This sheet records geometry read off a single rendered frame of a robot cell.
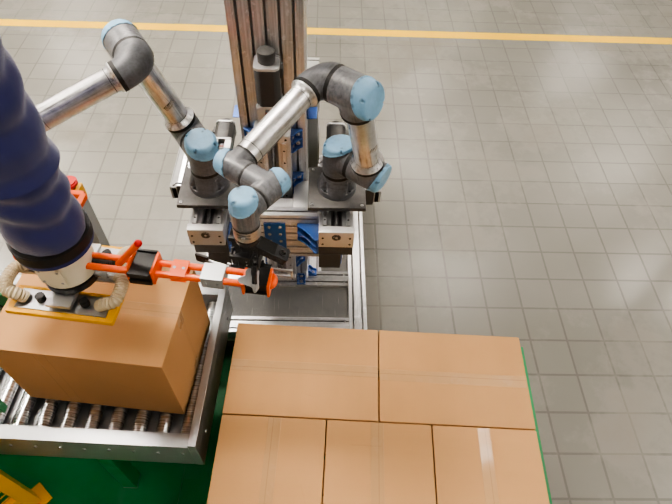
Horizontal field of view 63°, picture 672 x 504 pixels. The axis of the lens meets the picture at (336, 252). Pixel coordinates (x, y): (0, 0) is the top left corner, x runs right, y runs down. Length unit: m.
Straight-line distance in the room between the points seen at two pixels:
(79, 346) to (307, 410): 0.85
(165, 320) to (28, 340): 0.44
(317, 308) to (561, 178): 2.03
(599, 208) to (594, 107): 1.09
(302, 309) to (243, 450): 0.90
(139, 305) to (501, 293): 2.03
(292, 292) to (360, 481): 1.11
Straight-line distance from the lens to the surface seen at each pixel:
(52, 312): 1.90
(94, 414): 2.33
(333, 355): 2.28
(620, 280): 3.61
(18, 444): 2.41
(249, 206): 1.38
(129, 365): 1.92
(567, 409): 3.04
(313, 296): 2.83
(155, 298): 2.02
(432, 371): 2.30
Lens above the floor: 2.58
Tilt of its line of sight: 52 degrees down
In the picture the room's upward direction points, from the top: 3 degrees clockwise
